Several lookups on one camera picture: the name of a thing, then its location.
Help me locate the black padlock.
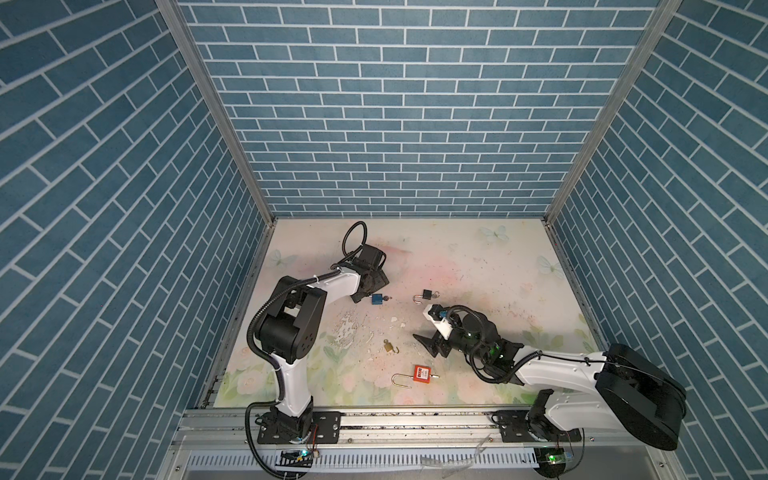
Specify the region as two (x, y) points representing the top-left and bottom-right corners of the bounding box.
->
(413, 289), (440, 304)

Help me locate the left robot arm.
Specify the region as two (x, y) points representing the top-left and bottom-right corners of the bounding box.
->
(246, 221), (389, 441)

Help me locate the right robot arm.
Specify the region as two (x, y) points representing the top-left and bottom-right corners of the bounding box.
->
(416, 304), (687, 451)

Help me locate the red padlock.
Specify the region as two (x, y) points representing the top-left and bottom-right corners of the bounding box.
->
(390, 365), (439, 388)

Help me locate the small brass padlock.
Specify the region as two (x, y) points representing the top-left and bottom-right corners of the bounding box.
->
(383, 339), (400, 354)

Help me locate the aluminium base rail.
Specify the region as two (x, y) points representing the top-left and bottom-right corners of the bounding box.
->
(158, 406), (684, 479)

